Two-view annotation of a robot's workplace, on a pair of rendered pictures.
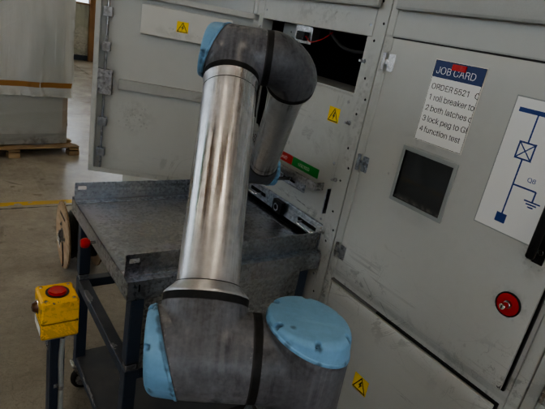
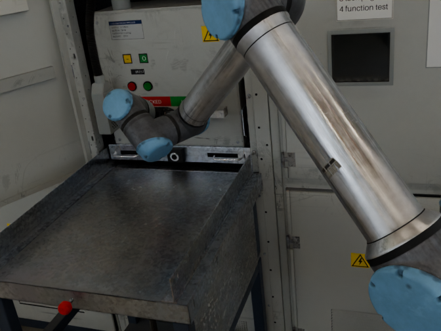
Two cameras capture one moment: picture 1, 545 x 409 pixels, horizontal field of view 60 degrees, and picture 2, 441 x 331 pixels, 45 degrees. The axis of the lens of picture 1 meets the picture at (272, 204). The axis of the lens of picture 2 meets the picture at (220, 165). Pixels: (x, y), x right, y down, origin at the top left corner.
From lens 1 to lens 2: 0.78 m
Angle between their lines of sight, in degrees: 29
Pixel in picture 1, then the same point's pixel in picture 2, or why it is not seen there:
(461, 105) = not seen: outside the picture
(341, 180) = (258, 93)
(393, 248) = not seen: hidden behind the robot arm
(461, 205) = (409, 61)
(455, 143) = (384, 10)
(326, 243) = (263, 160)
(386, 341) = not seen: hidden behind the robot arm
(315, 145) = (198, 73)
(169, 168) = (15, 183)
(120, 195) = (17, 240)
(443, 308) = (422, 152)
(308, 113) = (172, 44)
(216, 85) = (278, 39)
